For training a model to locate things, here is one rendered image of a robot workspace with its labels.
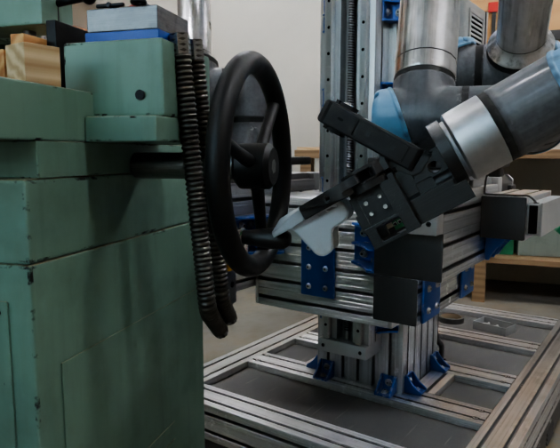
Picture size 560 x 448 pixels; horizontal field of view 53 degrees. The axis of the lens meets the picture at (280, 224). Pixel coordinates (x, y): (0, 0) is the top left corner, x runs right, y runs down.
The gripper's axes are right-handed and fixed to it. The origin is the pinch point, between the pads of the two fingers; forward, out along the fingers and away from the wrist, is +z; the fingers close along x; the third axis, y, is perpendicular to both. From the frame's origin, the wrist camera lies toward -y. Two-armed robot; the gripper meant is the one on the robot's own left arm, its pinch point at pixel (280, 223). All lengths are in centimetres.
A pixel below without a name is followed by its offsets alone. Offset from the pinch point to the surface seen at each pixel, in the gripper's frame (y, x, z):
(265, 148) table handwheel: -9.5, 8.0, -0.6
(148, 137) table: -16.0, -1.8, 8.4
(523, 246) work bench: 70, 280, -34
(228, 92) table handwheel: -15.2, -1.7, -2.6
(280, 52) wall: -118, 339, 43
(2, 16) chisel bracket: -43.8, 6.3, 22.7
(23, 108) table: -22.5, -11.8, 14.3
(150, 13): -29.0, 1.4, 2.0
